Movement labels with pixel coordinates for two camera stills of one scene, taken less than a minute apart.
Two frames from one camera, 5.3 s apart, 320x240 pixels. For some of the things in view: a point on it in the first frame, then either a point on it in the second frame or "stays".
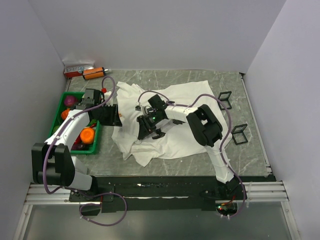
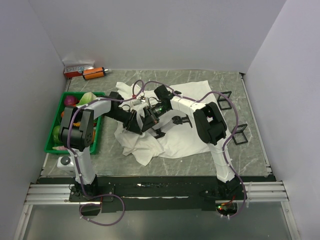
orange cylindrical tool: [91, 73] stays
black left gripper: [114, 119] to [131, 123]
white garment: [180, 142] stays
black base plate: [148, 194] stays
